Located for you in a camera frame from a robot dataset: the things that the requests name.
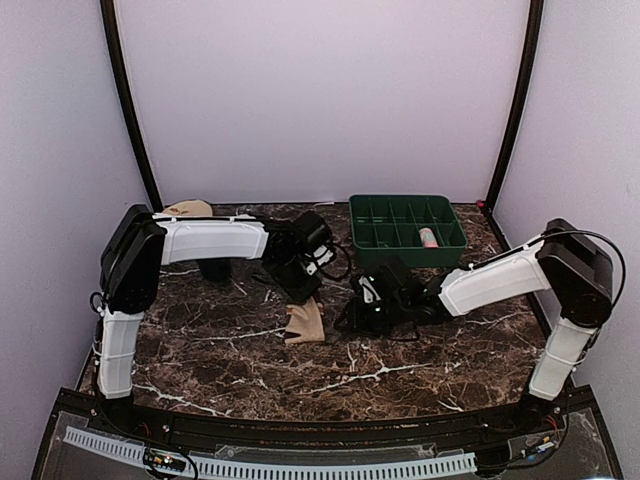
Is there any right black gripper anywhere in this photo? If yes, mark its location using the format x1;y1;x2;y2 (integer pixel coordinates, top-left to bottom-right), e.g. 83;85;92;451
334;295;409;339

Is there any beige striped sock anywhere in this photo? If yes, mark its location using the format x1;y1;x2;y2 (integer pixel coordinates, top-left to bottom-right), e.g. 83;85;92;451
284;297;325;345

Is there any pink patterned sock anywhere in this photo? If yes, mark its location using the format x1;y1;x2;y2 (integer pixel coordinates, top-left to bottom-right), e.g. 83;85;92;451
419;227;439;248

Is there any green compartment tray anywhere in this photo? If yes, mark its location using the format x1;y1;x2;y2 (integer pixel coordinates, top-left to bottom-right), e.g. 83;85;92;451
349;194;468;268

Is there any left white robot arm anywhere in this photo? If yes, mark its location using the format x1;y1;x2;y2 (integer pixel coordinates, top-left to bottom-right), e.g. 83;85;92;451
90;205;336;436

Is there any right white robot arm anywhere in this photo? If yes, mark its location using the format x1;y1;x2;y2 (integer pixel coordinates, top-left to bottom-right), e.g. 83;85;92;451
336;218;626;434

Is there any dark blue mug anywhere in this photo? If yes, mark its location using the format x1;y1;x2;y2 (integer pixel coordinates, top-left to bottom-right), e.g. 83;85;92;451
197;259;232;283

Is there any round beige embroidered coaster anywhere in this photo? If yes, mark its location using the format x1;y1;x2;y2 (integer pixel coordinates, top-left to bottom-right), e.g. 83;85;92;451
162;199;213;217

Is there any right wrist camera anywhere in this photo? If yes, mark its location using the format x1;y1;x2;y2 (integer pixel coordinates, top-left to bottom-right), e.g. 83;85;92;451
365;256;420;306

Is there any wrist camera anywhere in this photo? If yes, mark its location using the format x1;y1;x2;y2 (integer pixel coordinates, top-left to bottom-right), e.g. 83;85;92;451
292;210;332;254
365;256;420;306

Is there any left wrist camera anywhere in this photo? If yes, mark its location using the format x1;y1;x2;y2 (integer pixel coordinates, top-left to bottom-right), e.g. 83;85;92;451
292;210;332;254

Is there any white slotted cable duct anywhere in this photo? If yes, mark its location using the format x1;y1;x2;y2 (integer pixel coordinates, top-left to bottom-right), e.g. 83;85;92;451
62;427;478;479

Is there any black front rail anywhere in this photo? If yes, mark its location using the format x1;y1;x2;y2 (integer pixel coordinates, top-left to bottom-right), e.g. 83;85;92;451
92;401;565;448

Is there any left black frame post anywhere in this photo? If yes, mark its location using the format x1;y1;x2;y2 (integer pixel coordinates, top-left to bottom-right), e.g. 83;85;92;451
99;0;164;212

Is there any black frame post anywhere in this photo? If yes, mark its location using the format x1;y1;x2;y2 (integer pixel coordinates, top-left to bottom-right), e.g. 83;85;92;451
484;0;545;211
99;0;164;212

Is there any right black frame post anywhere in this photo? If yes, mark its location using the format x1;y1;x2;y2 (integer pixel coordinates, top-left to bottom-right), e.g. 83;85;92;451
484;0;545;211

